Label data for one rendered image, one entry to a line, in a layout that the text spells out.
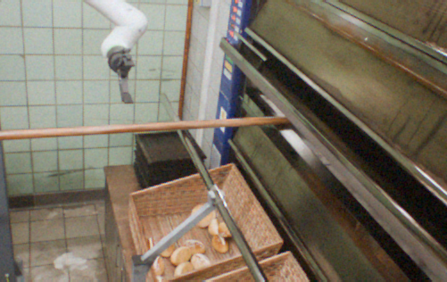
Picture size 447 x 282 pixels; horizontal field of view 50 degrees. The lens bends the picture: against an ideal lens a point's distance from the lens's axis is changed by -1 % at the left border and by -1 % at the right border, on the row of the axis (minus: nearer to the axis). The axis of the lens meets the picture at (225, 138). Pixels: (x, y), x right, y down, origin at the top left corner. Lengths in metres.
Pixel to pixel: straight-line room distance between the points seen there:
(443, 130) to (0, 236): 2.03
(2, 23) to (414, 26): 2.14
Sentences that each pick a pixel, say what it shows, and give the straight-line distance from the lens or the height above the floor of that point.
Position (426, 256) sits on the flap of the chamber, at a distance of 1.03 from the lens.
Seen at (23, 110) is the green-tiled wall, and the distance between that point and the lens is 2.99.
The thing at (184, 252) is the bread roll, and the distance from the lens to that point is 2.02.
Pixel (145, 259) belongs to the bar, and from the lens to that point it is 1.51.
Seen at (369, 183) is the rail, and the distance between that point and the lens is 1.14.
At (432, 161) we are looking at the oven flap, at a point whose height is 1.49.
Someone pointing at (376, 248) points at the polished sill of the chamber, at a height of 1.17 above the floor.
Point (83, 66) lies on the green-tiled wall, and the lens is 2.89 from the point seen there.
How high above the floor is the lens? 1.99
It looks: 28 degrees down
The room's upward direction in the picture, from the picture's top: 8 degrees clockwise
